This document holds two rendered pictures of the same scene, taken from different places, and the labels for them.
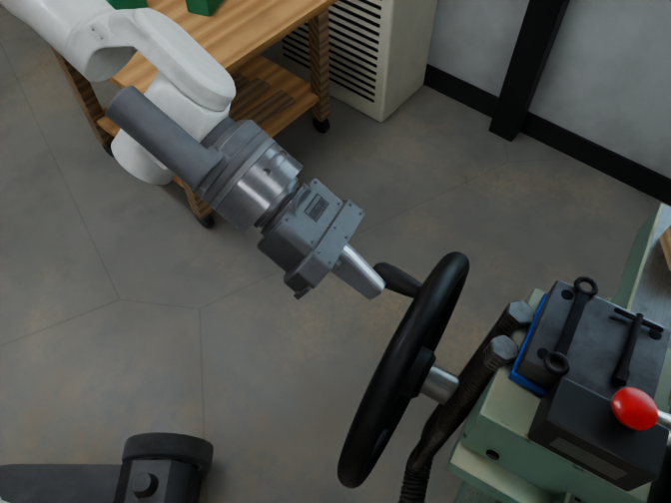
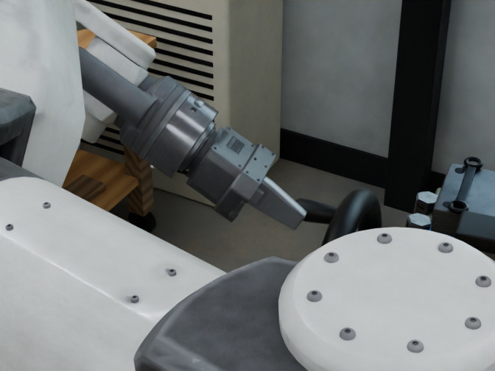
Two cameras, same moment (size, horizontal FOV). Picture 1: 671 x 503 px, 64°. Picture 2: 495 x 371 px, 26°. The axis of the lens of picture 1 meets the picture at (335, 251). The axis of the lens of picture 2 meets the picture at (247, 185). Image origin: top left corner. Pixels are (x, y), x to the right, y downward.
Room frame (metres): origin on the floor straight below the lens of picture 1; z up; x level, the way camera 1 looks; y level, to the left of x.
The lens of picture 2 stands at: (-0.62, 0.18, 1.61)
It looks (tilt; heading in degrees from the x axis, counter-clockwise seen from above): 35 degrees down; 349
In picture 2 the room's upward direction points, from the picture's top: straight up
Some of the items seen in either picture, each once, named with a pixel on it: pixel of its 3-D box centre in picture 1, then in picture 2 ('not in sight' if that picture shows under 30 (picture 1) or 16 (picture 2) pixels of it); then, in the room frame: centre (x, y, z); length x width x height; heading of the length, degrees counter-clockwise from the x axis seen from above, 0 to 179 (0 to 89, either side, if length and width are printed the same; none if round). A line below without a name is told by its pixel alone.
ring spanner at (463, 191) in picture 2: (571, 323); (465, 184); (0.20, -0.19, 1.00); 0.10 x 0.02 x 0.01; 150
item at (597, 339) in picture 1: (592, 373); (490, 217); (0.16, -0.20, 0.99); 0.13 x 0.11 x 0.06; 150
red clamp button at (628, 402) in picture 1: (634, 408); not in sight; (0.12, -0.21, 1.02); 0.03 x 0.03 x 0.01
